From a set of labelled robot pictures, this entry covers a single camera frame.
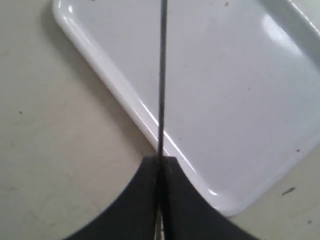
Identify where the thin metal skewer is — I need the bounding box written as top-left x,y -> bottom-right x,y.
156,0 -> 169,166

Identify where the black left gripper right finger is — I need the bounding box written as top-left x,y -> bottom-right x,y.
159,156 -> 255,240

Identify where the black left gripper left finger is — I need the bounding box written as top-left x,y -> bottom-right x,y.
66,156 -> 159,240

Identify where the white rectangular plastic tray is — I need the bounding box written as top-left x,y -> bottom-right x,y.
52,0 -> 320,216

